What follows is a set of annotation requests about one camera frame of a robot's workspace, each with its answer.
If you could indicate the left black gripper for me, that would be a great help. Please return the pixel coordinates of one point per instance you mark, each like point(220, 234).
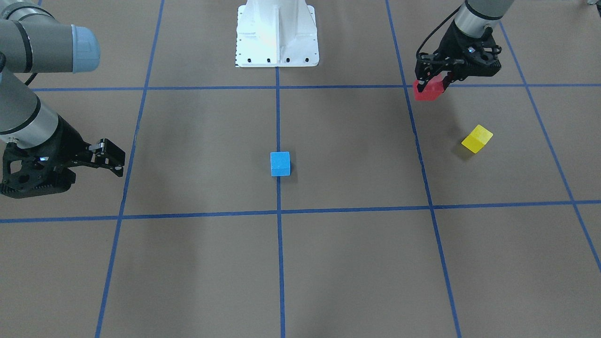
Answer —
point(451, 43)

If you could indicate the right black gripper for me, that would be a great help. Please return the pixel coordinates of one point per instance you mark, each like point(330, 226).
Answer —
point(67, 139)

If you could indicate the red cube block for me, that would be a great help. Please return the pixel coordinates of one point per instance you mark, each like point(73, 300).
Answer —
point(433, 89)

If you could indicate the blue cube block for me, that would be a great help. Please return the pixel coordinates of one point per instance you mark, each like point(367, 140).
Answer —
point(280, 164)

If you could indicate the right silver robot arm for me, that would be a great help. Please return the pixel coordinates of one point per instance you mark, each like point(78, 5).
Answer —
point(39, 142)

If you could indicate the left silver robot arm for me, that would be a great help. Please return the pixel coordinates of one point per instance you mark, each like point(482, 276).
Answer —
point(477, 18)

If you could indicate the yellow cube block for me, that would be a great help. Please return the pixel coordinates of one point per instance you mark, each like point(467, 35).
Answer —
point(477, 139)

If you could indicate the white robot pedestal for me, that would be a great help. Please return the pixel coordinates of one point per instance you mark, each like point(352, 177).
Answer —
point(276, 33)

